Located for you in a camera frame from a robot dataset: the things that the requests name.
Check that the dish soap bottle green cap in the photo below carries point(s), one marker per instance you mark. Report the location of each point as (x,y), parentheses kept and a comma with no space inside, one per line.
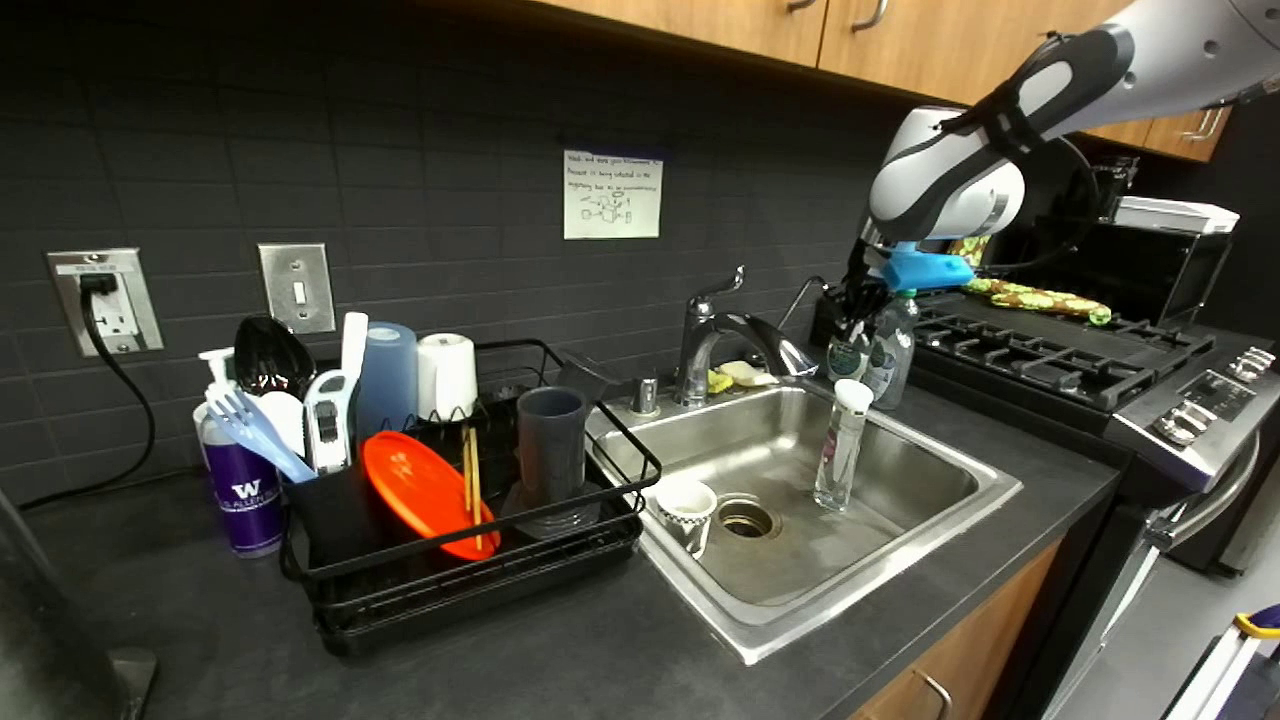
(900,356)

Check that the white pump dispenser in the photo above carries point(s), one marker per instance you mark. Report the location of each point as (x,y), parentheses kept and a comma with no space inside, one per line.
(215,383)

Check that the yellow cloth on stove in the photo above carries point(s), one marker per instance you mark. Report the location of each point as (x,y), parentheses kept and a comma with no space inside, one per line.
(1047,303)

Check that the clear plastic bottle white cap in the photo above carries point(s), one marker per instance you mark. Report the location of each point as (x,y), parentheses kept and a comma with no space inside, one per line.
(843,453)

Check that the black ladle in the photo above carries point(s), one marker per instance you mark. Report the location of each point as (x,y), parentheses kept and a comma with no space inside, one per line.
(269,350)

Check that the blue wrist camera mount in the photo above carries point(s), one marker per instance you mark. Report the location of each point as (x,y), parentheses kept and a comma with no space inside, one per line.
(925,269)

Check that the white handheld thermometer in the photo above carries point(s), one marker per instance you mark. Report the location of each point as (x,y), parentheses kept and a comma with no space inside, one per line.
(329,412)

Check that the white cup in sink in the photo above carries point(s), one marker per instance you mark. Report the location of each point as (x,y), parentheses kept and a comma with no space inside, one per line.
(687,505)

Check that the stainless gas stove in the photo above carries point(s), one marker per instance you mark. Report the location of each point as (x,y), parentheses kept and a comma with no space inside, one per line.
(1185,402)

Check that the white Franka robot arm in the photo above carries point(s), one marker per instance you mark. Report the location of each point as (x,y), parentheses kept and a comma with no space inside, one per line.
(960,174)

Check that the green patterned oven mitt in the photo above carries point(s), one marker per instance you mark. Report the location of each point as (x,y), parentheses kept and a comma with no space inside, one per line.
(976,248)

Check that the steel wall power outlet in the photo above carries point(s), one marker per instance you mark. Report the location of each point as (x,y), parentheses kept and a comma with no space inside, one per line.
(124,313)

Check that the grey plastic cup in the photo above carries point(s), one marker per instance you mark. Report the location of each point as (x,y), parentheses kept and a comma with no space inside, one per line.
(548,443)

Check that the blue translucent container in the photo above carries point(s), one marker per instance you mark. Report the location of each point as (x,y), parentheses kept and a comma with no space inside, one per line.
(386,383)

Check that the steel light switch plate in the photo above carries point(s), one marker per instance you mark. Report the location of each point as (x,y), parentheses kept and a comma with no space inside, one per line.
(299,287)

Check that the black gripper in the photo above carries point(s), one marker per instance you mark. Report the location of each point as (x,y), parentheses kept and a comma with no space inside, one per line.
(866,275)

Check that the small chrome sink post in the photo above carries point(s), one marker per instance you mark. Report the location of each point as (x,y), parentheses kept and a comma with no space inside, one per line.
(646,393)

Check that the clear pump soap bottle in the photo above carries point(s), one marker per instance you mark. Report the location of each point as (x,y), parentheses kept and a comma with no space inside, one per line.
(849,367)

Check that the light blue plastic fork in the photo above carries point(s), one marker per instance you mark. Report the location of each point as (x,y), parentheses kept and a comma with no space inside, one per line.
(262,433)

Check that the wooden wall cabinets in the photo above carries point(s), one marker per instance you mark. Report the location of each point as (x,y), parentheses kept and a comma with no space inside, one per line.
(920,46)

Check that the orange plate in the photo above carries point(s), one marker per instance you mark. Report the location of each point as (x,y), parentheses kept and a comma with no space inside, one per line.
(414,485)

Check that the white cylindrical cup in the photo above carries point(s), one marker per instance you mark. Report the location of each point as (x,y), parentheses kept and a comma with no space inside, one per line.
(447,373)

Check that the large chrome faucet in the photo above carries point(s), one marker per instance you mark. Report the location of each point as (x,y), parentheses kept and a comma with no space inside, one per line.
(714,335)

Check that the black countertop oven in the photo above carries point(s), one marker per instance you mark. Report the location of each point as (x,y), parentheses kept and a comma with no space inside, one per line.
(1173,267)

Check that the wooden chopstick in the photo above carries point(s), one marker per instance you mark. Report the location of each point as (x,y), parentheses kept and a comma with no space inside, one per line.
(464,472)
(479,472)

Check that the white paper note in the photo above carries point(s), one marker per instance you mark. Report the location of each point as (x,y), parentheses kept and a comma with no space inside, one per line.
(612,194)

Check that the yellow sponge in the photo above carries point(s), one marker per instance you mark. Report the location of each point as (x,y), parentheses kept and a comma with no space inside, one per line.
(739,377)

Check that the wooden base cabinets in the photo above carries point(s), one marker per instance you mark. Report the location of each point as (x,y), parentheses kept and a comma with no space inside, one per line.
(975,653)

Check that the black angular stand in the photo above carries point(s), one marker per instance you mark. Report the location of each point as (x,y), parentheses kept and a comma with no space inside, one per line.
(53,641)

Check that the stainless steel sink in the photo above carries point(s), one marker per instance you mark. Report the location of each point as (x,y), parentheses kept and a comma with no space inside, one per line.
(920,483)

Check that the purple tumbler white W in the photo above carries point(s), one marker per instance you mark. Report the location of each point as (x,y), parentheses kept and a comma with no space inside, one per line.
(247,503)

